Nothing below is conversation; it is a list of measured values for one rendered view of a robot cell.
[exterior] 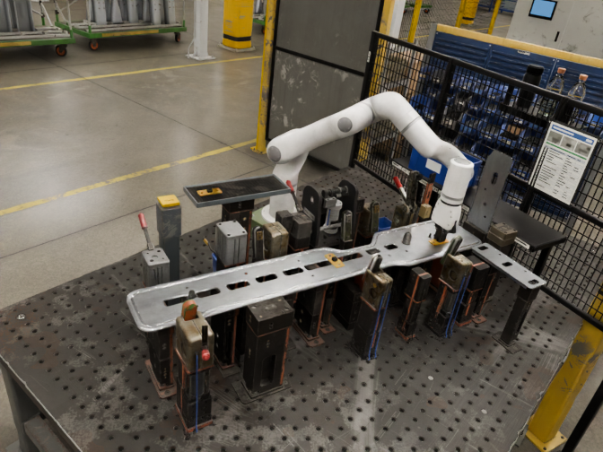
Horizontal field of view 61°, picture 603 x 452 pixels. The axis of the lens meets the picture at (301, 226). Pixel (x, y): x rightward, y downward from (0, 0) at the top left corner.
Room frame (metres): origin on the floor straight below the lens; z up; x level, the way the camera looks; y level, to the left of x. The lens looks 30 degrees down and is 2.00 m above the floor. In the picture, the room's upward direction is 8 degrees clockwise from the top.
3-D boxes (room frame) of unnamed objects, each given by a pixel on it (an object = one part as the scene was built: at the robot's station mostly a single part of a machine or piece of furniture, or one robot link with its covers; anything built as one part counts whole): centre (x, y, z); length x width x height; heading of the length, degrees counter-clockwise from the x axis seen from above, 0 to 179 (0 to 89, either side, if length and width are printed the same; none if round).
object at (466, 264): (1.58, -0.59, 0.87); 0.12 x 0.09 x 0.35; 35
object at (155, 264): (1.32, 0.45, 0.88); 0.11 x 0.10 x 0.36; 35
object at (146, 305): (1.50, -0.12, 1.00); 1.38 x 0.22 x 0.02; 125
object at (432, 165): (2.35, -0.65, 1.10); 0.30 x 0.17 x 0.13; 41
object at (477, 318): (1.70, -0.76, 0.84); 0.11 x 0.06 x 0.29; 35
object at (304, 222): (1.66, 0.01, 0.89); 0.13 x 0.11 x 0.38; 35
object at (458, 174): (1.74, -0.55, 1.29); 0.09 x 0.08 x 0.13; 152
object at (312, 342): (1.47, -0.07, 0.84); 0.17 x 0.06 x 0.29; 35
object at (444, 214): (1.74, -0.54, 1.14); 0.10 x 0.07 x 0.11; 35
